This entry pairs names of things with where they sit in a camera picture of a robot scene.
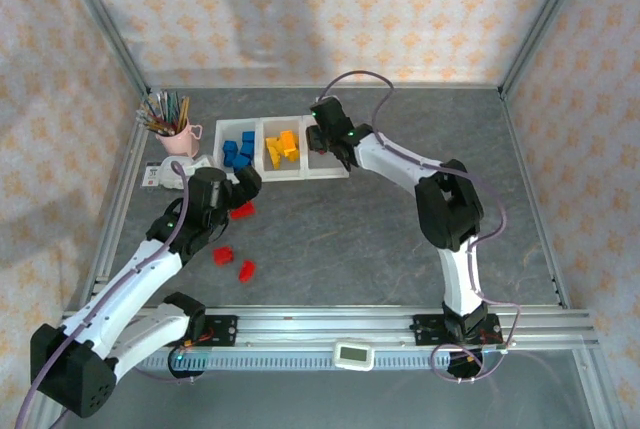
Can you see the small white clock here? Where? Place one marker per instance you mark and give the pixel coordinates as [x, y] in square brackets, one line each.
[167, 179]

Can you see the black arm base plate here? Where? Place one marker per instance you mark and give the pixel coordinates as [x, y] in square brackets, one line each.
[430, 330]
[225, 330]

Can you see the white plastic bin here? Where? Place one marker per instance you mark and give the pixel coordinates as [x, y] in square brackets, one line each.
[222, 178]
[282, 175]
[320, 166]

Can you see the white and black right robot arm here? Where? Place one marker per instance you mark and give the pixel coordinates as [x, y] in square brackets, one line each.
[395, 159]

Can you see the yellow lego brick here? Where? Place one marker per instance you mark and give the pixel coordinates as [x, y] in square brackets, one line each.
[293, 154]
[275, 159]
[288, 139]
[273, 143]

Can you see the aluminium cross rail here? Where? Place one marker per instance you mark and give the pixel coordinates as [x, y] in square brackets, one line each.
[300, 331]

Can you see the white digital timer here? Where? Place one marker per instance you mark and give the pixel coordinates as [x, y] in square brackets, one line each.
[354, 355]

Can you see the bunch of coloured pencils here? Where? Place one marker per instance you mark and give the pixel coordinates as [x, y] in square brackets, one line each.
[162, 111]

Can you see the aluminium side rail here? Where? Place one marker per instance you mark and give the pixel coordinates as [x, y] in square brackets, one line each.
[120, 174]
[537, 199]

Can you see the aluminium frame post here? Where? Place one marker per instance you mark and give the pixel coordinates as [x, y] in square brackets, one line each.
[107, 24]
[542, 24]

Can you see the blue lego brick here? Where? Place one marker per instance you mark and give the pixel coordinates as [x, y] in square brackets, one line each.
[247, 150]
[231, 146]
[227, 159]
[240, 163]
[248, 137]

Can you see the pink metal cup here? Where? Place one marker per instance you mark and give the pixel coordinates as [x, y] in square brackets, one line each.
[177, 143]

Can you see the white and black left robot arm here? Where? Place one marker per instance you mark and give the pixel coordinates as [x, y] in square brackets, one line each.
[130, 279]

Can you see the small white printed card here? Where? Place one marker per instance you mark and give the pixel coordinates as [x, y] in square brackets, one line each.
[152, 176]

